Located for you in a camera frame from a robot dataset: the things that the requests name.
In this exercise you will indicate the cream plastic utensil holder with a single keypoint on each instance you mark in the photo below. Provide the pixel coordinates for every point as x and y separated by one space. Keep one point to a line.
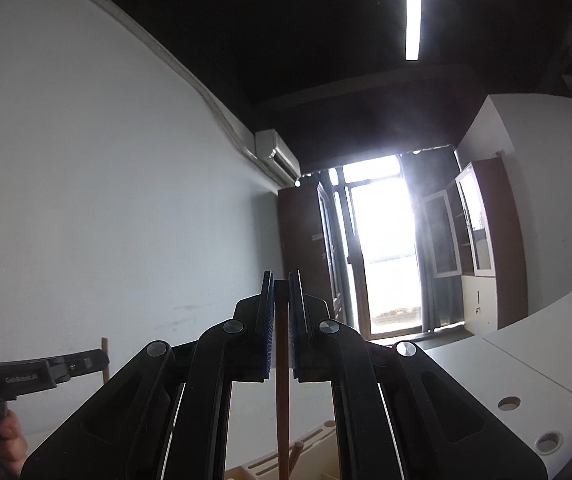
256 475

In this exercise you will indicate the long wooden utensil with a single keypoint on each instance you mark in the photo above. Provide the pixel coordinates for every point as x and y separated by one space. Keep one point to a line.
105 344
282 410

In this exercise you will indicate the wooden glass door cabinet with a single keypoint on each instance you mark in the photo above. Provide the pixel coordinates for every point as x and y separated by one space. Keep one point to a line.
503 240

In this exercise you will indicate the person's left hand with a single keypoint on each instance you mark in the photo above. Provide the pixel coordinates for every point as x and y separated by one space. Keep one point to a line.
12 437

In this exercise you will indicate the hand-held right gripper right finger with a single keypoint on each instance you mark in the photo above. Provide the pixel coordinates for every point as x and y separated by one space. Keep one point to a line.
294 330

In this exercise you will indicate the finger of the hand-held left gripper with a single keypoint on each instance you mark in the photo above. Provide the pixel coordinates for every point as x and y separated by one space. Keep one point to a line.
83 362

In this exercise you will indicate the bright glass balcony door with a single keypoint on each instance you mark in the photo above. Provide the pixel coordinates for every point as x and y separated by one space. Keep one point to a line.
386 250

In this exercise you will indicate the white wall conduit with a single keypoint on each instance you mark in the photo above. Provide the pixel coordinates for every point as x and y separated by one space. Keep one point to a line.
226 124

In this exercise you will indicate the brown wooden wardrobe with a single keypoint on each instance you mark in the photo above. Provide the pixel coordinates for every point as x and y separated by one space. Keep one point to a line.
306 260

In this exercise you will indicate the ceiling light strip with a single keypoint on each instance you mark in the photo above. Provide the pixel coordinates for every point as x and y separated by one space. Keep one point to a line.
412 10

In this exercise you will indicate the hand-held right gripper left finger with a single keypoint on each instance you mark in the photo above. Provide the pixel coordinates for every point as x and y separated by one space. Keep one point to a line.
267 330

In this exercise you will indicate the short brown wooden stick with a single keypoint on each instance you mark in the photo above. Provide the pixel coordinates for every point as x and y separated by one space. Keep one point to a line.
294 455

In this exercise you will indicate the white air conditioner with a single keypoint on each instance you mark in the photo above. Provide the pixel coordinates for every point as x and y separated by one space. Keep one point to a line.
278 155

